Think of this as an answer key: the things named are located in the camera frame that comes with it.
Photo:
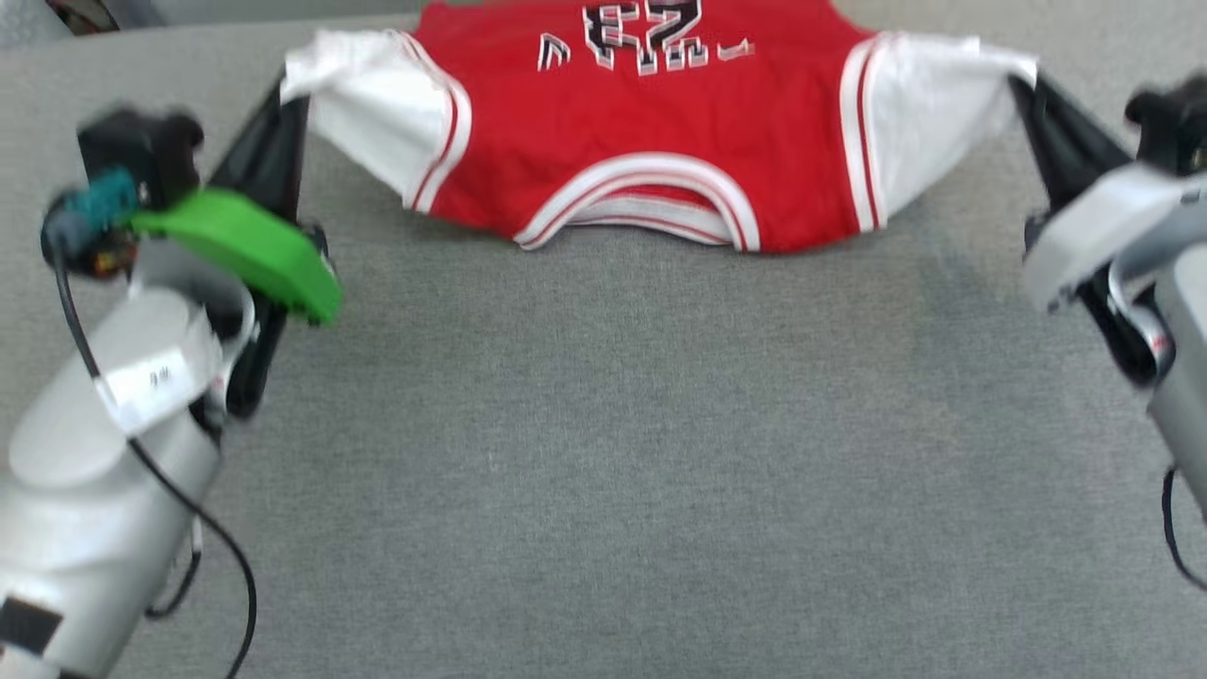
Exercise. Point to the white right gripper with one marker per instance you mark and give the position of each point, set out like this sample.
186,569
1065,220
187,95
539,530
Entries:
1103,222

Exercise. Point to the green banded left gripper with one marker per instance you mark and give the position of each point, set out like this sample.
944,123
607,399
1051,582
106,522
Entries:
255,250

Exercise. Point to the red white basketball jersey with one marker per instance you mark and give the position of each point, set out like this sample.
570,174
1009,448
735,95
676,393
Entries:
613,123

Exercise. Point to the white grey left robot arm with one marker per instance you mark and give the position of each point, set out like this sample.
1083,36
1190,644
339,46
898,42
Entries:
85,490

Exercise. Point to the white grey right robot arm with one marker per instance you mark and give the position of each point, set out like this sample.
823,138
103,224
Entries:
1183,377

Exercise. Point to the grey fabric sofa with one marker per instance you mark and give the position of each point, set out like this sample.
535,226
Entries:
603,424

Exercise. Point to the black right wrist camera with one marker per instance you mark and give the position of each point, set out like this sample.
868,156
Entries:
1174,118

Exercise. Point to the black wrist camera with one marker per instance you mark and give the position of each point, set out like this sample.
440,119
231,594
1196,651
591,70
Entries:
141,146
1174,118

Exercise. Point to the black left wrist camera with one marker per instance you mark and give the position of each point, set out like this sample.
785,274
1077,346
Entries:
141,146

